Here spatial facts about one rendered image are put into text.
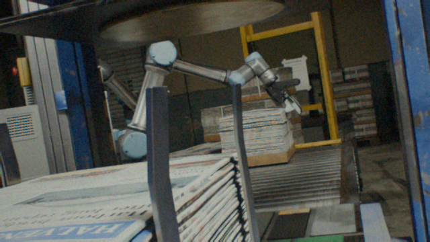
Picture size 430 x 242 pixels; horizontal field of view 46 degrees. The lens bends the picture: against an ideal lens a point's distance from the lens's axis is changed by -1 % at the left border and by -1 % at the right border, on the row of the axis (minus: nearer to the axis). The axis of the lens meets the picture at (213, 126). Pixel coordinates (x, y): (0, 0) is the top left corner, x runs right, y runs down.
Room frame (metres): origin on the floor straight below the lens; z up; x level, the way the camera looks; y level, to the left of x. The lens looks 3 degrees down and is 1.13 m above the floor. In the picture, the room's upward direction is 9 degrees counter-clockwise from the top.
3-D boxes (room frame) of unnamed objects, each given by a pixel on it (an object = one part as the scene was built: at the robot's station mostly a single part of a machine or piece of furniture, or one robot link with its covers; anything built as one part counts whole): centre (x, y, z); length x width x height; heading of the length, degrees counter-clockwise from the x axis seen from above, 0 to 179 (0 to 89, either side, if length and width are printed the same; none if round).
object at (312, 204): (1.46, -0.10, 0.77); 0.47 x 0.05 x 0.05; 75
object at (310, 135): (4.79, -0.91, 0.40); 0.69 x 0.55 x 0.80; 57
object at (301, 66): (4.49, -0.72, 1.27); 0.57 x 0.01 x 0.65; 57
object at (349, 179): (1.96, -0.50, 0.74); 1.34 x 0.05 x 0.12; 165
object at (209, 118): (3.61, -0.15, 0.95); 0.38 x 0.29 x 0.23; 56
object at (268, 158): (2.30, -0.18, 0.83); 0.29 x 0.16 x 0.04; 75
